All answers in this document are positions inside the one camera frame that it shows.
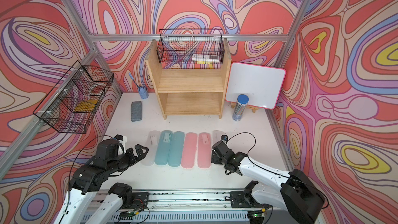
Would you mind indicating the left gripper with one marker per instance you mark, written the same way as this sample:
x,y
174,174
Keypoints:
x,y
133,158

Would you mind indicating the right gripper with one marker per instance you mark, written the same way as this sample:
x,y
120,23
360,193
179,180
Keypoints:
x,y
215,158

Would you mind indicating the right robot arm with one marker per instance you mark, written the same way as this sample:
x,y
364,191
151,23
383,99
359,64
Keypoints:
x,y
289,191

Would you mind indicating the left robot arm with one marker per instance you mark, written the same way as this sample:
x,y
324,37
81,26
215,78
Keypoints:
x,y
110,159

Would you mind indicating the pencil tube blue lid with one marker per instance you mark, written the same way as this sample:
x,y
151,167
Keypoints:
x,y
241,103

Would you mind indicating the wooden two-tier shelf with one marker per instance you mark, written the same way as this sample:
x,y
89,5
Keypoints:
x,y
189,91

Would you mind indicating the box in shelf basket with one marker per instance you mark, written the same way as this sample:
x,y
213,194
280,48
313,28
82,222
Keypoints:
x,y
205,58

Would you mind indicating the grey felt eraser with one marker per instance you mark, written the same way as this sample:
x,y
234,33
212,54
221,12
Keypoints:
x,y
136,111

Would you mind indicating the blue pen cup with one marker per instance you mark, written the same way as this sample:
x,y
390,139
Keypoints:
x,y
141,89

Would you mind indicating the wooden easel stand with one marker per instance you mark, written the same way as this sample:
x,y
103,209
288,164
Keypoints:
x,y
248,107

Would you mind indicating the tape roll in basket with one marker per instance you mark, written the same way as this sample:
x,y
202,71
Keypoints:
x,y
96,89

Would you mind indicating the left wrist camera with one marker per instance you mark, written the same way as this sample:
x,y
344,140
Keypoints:
x,y
122,140

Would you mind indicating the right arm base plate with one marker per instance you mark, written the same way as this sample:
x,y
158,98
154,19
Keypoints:
x,y
239,199

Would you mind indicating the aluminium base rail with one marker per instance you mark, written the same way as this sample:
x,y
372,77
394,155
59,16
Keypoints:
x,y
189,206

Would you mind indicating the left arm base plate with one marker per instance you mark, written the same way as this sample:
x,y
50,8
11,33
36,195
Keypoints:
x,y
135,200

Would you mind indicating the yellow item in wall basket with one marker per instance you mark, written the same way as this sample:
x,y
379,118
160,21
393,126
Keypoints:
x,y
85,106

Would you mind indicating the black wire basket on wall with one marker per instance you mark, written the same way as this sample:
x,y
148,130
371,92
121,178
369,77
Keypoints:
x,y
74,84

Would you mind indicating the white board pink frame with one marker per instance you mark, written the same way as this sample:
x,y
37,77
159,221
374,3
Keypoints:
x,y
261,84

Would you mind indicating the black wire basket on shelf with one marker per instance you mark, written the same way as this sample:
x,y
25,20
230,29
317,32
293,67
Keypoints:
x,y
176,47

